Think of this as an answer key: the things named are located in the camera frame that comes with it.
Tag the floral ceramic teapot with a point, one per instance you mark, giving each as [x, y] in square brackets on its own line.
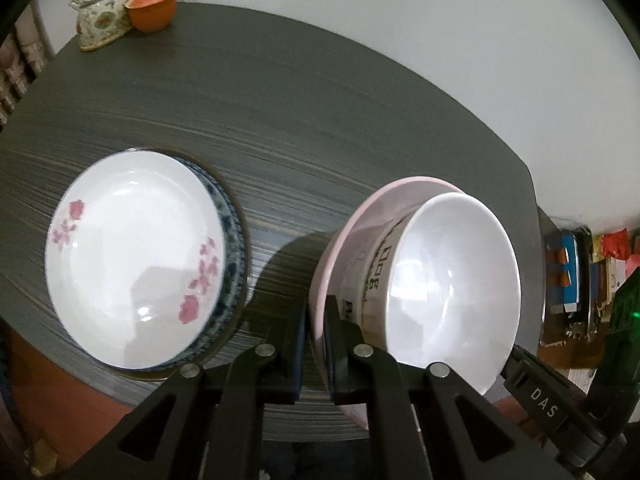
[102, 15]

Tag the white plate with pink flowers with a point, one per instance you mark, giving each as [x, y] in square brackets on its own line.
[130, 255]

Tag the beige patterned curtain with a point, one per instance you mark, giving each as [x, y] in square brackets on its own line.
[20, 70]

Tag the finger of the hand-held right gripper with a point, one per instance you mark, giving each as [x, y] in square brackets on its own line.
[540, 390]

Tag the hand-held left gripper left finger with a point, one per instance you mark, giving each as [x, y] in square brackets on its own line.
[298, 365]

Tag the large pink bowl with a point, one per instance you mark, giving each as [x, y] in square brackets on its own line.
[350, 230]

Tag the large blue floral plate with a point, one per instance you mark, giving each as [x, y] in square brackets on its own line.
[233, 240]

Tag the colourful printed packaging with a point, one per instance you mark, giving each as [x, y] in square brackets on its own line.
[612, 260]

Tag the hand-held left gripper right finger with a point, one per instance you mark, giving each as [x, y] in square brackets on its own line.
[345, 370]

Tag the small plain white bowl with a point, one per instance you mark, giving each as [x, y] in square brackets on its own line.
[450, 285]

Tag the orange lidded cup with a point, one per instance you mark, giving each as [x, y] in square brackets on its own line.
[152, 10]

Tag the blue and white box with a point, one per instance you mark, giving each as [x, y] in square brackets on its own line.
[567, 270]

